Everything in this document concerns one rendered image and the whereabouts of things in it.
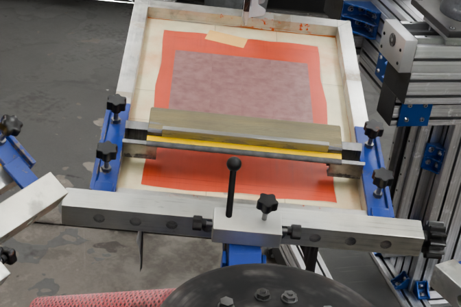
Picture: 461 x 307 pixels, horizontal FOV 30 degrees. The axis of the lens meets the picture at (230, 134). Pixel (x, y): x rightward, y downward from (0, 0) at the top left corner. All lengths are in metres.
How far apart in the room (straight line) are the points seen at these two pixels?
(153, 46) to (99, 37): 2.77
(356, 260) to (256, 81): 1.10
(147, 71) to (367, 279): 1.22
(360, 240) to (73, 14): 3.80
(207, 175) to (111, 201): 0.28
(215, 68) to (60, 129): 1.95
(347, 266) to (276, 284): 1.91
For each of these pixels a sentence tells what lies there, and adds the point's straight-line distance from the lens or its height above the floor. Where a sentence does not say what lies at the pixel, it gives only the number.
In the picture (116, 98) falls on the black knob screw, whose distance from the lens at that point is 1.84.
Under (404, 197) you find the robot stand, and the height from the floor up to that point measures 0.57.
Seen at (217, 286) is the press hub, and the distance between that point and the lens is 1.08.
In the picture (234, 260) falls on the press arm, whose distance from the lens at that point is 1.54.
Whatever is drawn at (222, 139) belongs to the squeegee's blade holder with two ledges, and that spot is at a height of 1.12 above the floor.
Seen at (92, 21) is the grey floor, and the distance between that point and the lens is 5.18.
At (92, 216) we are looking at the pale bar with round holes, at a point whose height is 1.05.
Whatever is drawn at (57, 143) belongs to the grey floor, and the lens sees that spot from 3.91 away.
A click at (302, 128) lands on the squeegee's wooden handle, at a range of 1.83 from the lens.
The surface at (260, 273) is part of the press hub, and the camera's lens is 1.12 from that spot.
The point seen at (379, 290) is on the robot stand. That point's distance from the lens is 2.94.
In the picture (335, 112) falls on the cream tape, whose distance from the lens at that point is 2.07.
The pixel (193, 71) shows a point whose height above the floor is 1.08.
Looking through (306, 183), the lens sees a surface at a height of 1.02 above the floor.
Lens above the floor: 2.00
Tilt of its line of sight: 29 degrees down
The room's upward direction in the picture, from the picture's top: 7 degrees clockwise
